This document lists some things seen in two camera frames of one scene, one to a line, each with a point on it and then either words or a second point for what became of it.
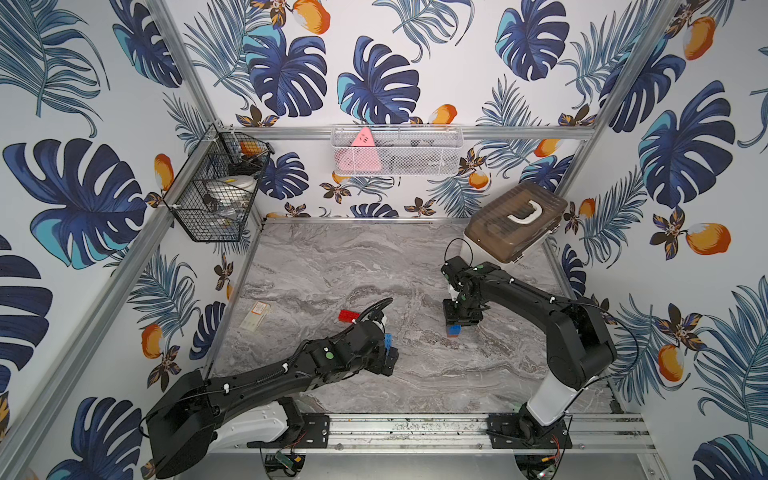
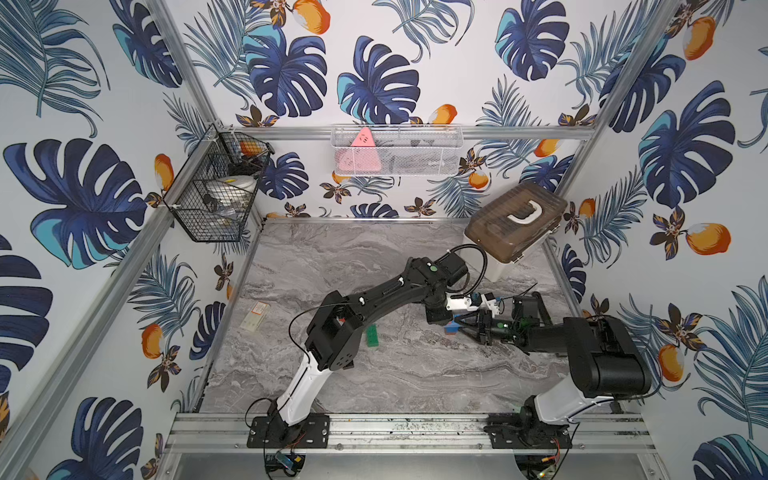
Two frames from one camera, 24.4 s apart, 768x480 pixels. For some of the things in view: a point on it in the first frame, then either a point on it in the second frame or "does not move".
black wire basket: x=213 y=195 does not move
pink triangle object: x=361 y=156 does not move
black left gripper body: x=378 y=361 to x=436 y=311
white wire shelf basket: x=400 y=150 does not move
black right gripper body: x=458 y=311 to x=495 y=329
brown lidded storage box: x=510 y=221 does not move
